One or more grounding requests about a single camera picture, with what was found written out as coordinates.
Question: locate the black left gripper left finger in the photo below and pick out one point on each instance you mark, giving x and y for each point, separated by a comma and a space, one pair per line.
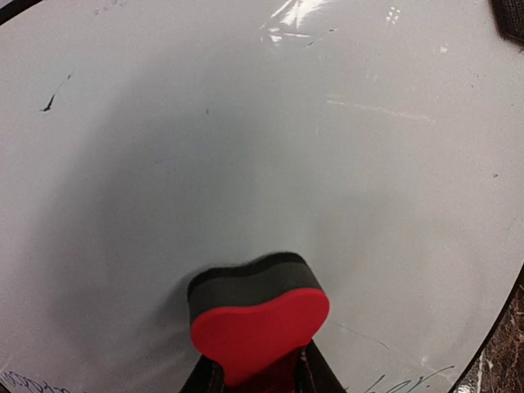
206, 377

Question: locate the red bone-shaped eraser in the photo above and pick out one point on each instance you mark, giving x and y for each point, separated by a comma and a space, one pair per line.
247, 317

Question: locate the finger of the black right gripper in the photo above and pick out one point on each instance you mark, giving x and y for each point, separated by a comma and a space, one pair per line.
509, 18

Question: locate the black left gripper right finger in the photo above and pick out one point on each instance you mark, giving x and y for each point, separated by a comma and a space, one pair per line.
313, 374

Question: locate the white whiteboard black frame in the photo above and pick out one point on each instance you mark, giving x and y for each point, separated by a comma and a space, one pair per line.
144, 141

